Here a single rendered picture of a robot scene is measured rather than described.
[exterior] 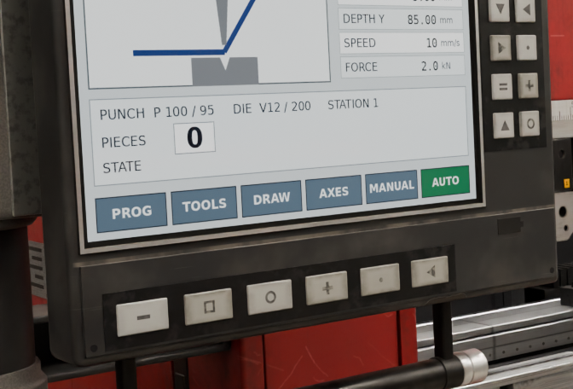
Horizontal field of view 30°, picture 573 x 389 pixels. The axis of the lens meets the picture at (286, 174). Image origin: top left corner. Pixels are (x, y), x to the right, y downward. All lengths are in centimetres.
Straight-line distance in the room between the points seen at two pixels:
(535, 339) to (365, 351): 90
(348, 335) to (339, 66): 53
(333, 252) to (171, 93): 18
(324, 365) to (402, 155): 47
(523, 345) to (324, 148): 138
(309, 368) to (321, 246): 47
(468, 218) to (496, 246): 4
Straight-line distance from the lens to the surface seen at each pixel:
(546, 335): 217
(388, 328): 131
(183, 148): 73
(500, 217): 91
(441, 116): 87
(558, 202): 178
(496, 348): 209
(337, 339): 127
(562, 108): 179
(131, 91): 72
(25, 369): 84
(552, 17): 179
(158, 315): 73
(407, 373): 89
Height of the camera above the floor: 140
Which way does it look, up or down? 3 degrees down
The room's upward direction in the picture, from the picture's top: 3 degrees counter-clockwise
